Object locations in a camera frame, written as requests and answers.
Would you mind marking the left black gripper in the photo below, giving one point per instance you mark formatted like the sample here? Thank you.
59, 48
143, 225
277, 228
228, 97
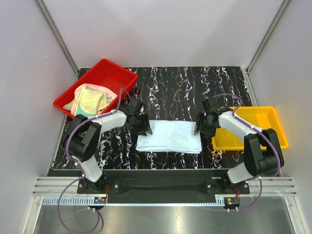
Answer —
141, 130

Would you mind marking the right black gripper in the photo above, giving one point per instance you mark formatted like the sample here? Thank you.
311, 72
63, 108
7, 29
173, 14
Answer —
199, 126

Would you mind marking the light blue towel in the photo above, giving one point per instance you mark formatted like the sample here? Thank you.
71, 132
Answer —
170, 136

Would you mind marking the pastel yellow pink towel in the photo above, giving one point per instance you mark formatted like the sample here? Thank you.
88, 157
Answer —
90, 100

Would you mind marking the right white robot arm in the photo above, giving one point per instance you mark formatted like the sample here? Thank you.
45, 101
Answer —
262, 151

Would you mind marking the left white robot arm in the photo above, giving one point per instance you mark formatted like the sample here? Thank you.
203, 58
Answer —
81, 138

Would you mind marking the yellow plastic bin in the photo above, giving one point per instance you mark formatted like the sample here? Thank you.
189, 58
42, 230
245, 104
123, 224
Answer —
230, 136

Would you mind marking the red plastic bin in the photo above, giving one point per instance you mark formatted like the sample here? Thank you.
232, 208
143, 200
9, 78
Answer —
105, 73

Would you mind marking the right connector box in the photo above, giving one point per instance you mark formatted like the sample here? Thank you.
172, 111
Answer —
232, 201

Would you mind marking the connector box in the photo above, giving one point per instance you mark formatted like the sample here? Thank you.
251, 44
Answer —
100, 200
232, 201

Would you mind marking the left connector box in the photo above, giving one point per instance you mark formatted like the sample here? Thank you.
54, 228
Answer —
100, 200

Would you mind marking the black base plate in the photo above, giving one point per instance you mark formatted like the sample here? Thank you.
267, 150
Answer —
118, 185

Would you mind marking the aluminium rail frame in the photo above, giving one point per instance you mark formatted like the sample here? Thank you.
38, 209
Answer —
279, 186

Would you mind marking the white slotted cable duct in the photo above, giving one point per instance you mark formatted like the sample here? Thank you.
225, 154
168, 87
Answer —
70, 200

